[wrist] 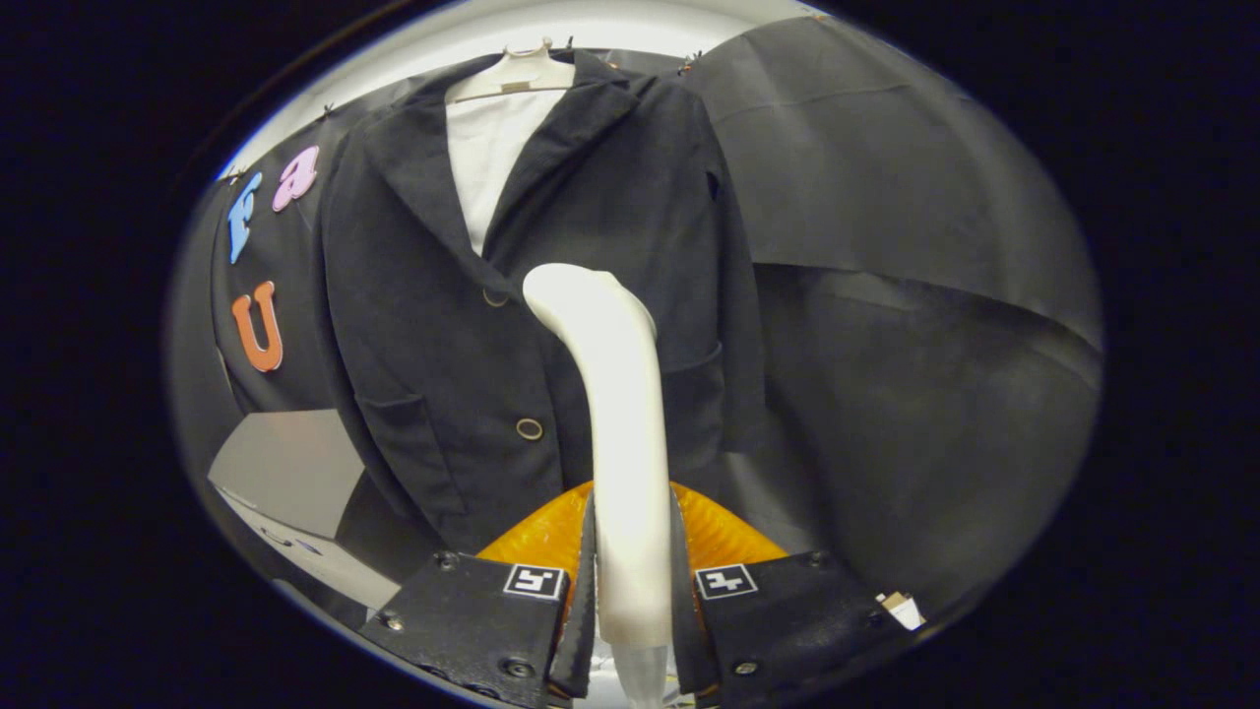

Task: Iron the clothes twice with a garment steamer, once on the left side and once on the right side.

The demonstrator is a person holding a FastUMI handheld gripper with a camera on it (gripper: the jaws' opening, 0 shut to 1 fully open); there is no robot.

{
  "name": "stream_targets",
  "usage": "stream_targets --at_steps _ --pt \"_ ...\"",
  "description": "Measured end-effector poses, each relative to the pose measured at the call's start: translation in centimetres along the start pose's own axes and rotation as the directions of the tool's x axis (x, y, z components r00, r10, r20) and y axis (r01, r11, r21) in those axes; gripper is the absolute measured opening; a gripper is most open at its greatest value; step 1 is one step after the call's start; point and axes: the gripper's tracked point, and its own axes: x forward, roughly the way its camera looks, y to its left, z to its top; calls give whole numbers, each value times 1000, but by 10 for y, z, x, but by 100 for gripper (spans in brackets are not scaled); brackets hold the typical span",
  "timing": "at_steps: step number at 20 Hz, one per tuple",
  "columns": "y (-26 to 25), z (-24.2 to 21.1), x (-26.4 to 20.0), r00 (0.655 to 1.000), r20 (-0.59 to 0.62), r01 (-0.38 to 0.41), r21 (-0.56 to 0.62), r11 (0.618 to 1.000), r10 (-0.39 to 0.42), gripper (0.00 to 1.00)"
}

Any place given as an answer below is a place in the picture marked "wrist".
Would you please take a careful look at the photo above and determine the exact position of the black backdrop cloth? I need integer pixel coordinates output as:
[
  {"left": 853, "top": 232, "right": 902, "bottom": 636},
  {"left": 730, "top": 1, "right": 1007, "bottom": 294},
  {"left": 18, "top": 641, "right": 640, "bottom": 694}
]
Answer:
[{"left": 165, "top": 15, "right": 1103, "bottom": 616}]

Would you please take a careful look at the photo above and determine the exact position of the grey metal cabinet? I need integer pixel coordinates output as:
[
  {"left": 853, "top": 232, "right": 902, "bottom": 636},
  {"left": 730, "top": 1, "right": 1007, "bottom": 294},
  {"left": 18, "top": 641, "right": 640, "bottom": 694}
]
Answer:
[{"left": 207, "top": 409, "right": 414, "bottom": 612}]

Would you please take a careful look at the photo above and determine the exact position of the small cardboard box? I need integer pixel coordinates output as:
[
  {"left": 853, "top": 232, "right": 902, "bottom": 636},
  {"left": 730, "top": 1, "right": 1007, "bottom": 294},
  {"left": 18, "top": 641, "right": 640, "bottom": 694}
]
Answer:
[{"left": 876, "top": 591, "right": 928, "bottom": 631}]

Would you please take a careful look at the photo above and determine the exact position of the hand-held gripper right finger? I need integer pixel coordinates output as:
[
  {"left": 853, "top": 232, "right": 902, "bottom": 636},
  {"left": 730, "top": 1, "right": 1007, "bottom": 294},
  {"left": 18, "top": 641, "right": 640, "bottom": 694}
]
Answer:
[{"left": 669, "top": 481, "right": 913, "bottom": 709}]

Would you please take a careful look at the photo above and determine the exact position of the white dress form mannequin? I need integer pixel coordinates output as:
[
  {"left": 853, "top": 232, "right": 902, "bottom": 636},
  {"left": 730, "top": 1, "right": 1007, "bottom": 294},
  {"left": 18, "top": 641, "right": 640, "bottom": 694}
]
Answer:
[{"left": 445, "top": 39, "right": 577, "bottom": 257}]

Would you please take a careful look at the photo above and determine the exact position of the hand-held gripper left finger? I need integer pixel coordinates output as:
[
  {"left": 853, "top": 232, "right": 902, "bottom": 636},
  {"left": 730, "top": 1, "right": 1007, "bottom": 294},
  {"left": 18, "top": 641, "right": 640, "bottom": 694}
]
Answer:
[{"left": 359, "top": 481, "right": 598, "bottom": 709}]

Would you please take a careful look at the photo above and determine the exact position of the black button jacket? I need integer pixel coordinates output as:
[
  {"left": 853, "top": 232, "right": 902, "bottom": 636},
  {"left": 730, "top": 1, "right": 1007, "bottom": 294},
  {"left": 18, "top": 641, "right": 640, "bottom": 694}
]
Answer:
[{"left": 315, "top": 49, "right": 769, "bottom": 557}]

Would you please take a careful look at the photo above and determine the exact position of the white garment steamer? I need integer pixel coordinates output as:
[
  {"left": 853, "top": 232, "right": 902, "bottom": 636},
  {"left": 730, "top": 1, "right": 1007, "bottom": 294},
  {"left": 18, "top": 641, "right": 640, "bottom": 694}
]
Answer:
[{"left": 522, "top": 263, "right": 680, "bottom": 709}]

